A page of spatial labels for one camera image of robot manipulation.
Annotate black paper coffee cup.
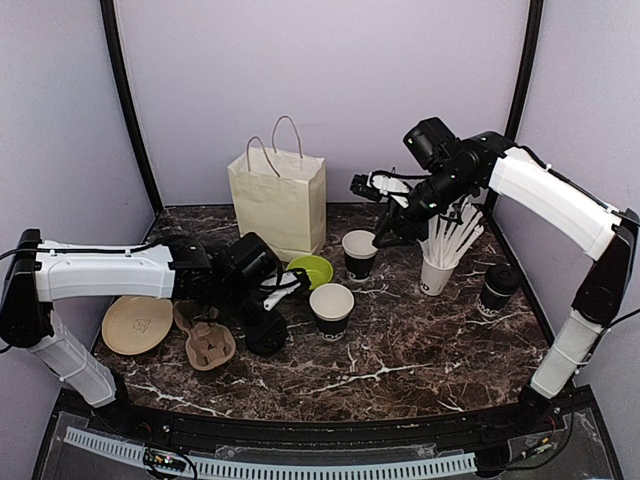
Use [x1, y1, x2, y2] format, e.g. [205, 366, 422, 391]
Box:
[476, 284, 514, 320]

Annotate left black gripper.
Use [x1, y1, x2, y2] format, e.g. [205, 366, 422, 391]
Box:
[213, 279, 289, 347]

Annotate grey slotted cable duct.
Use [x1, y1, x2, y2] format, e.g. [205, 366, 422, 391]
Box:
[63, 427, 477, 479]

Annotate black front rail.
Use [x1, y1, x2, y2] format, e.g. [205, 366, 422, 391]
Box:
[101, 375, 532, 442]

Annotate right black frame post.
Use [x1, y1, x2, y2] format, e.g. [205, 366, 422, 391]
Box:
[504, 0, 544, 140]

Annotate green bowl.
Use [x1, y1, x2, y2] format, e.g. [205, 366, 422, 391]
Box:
[287, 255, 334, 290]

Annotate white wrapped straws bundle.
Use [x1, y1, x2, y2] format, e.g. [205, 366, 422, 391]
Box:
[420, 197, 484, 270]

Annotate black frame post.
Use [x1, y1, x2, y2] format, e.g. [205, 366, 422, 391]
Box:
[99, 0, 164, 216]
[504, 0, 544, 140]

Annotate black plastic cup lid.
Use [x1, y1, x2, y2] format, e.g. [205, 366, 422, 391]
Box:
[245, 327, 287, 357]

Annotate white paper cup holder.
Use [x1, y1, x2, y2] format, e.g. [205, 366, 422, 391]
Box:
[419, 256, 457, 296]

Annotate left black frame post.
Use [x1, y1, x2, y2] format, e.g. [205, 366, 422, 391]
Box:
[99, 0, 164, 216]

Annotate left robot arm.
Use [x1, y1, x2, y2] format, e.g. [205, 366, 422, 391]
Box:
[1, 229, 303, 436]

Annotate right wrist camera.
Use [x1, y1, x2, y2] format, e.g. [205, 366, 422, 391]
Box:
[350, 171, 412, 208]

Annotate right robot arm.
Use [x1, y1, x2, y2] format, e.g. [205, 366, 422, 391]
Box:
[365, 117, 639, 434]

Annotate beige round plate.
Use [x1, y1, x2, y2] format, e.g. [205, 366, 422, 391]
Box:
[101, 296, 173, 356]

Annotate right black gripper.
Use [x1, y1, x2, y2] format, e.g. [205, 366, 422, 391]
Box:
[373, 165, 475, 247]

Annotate brown cardboard cup carrier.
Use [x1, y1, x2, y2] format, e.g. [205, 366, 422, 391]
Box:
[173, 300, 236, 371]

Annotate cream paper carry bag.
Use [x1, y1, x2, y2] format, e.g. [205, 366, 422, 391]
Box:
[227, 136, 327, 261]

